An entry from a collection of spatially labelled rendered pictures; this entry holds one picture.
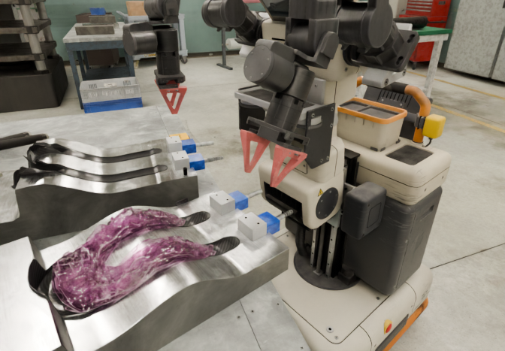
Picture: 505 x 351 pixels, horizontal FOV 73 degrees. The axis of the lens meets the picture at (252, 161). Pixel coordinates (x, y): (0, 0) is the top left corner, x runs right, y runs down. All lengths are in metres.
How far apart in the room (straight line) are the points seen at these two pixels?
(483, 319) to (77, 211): 1.69
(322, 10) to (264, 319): 0.51
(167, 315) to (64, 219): 0.39
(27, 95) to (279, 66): 4.40
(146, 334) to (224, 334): 0.12
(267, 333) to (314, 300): 0.76
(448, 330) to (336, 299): 0.60
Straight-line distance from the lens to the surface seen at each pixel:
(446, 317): 1.87
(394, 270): 1.32
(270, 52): 0.53
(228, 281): 0.61
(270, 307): 0.65
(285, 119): 0.58
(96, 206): 0.85
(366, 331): 1.33
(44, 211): 0.87
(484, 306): 2.00
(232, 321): 0.63
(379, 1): 0.68
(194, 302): 0.59
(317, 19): 0.58
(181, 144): 0.97
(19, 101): 4.85
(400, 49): 0.79
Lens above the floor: 1.30
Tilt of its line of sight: 27 degrees down
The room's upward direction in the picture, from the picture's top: straight up
